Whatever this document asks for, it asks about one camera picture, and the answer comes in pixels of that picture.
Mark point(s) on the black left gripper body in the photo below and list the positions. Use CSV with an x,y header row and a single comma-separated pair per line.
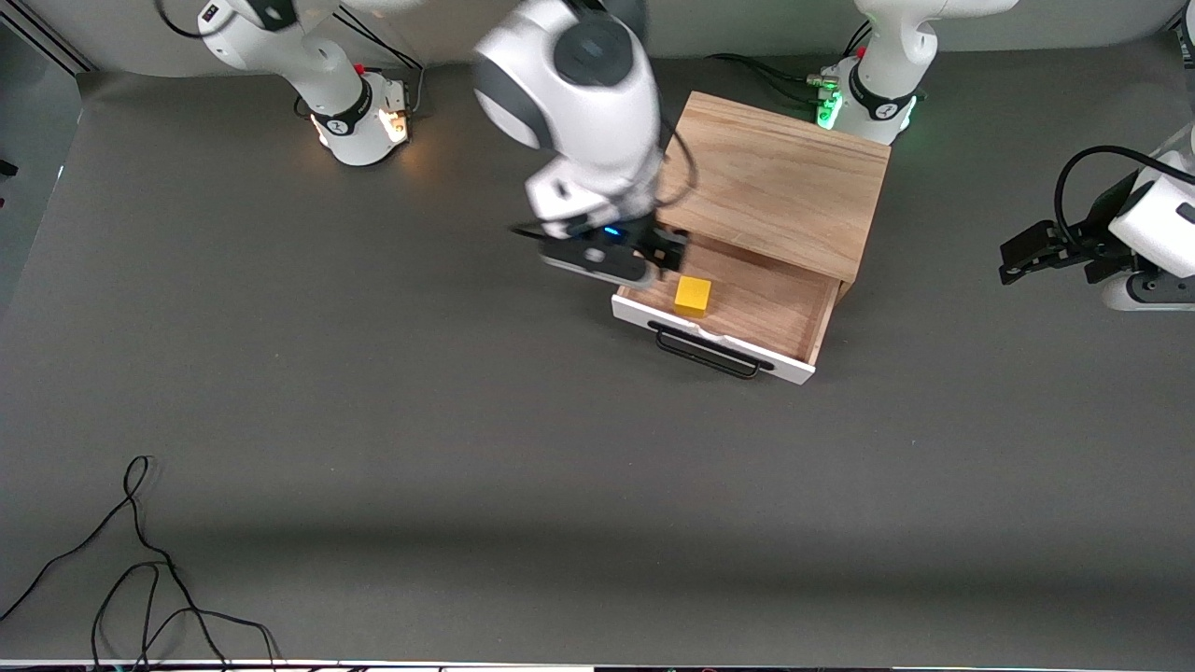
x,y
1105,227

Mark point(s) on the yellow cube block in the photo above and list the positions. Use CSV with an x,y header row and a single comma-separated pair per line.
x,y
693,297

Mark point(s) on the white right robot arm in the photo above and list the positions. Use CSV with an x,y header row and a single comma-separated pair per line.
x,y
588,84

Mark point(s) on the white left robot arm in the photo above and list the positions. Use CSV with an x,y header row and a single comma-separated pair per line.
x,y
882,98

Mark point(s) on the wooden drawer cabinet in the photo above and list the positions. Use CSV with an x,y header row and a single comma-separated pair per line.
x,y
784,177

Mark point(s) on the black frame rail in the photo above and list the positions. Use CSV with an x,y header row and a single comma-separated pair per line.
x,y
56,51

